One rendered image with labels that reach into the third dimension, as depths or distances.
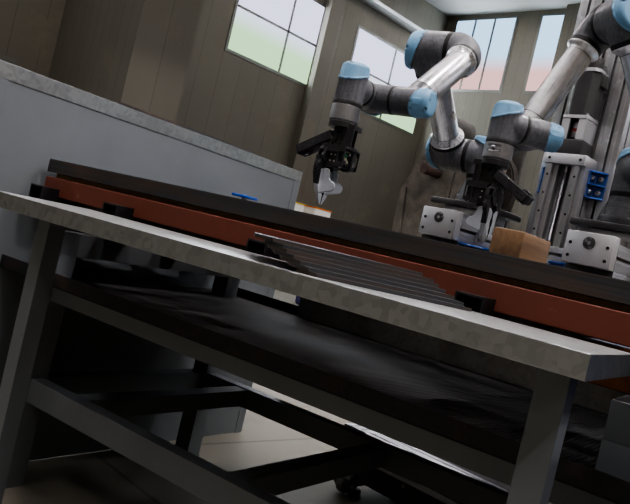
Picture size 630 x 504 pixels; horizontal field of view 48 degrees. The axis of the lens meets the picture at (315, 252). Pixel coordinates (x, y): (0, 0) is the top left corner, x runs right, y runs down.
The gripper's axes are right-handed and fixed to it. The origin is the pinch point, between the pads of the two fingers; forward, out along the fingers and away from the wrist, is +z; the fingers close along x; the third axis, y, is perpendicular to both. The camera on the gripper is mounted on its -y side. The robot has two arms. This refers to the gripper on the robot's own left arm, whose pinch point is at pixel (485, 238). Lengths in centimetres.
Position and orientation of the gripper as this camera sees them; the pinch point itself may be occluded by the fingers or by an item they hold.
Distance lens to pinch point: 187.7
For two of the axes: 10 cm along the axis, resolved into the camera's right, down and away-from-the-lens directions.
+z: -2.3, 9.7, 0.2
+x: -5.5, -1.2, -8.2
